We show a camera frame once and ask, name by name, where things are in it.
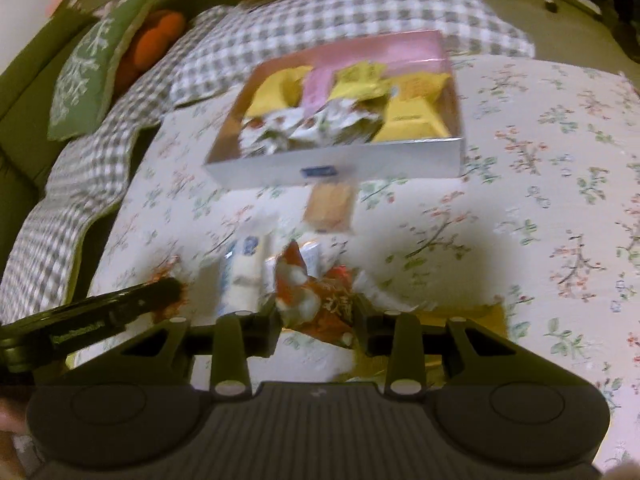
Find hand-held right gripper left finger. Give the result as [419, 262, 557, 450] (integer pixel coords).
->
[65, 300, 282, 401]

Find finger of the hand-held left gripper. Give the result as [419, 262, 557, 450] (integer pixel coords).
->
[100, 277, 184, 331]

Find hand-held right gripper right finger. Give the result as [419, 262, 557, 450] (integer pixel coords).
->
[351, 294, 581, 401]

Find red orange snack packet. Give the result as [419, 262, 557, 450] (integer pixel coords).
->
[149, 256, 190, 322]
[272, 241, 362, 350]

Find pink cardboard box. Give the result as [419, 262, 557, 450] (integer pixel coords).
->
[202, 30, 466, 188]

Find white red-print snack packet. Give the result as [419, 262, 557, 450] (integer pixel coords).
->
[239, 109, 311, 157]
[290, 99, 383, 150]

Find plain yellow snack packet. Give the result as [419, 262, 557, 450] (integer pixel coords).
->
[246, 66, 315, 120]

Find large yellow snack packet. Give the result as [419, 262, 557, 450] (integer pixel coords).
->
[327, 60, 397, 106]

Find small orange-yellow snack packet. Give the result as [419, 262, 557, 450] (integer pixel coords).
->
[387, 72, 452, 106]

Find white blue snack packet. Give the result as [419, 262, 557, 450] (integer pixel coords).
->
[217, 232, 275, 317]

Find small white snack packet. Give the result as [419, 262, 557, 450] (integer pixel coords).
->
[295, 240, 328, 281]

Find clear cracker packet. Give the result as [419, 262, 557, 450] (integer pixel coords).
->
[301, 182, 357, 235]

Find grey checked blanket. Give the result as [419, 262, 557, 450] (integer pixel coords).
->
[0, 5, 236, 321]

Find floral tablecloth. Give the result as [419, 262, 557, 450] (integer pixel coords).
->
[10, 55, 640, 480]

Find green branch-print cushion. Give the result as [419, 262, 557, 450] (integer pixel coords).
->
[47, 0, 158, 142]

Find green sofa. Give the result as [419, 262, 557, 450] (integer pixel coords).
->
[0, 0, 221, 281]

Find small orange pumpkin cushion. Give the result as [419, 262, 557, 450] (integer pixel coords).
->
[114, 9, 187, 92]

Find grey checked pillow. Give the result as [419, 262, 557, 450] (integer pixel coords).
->
[170, 0, 537, 107]

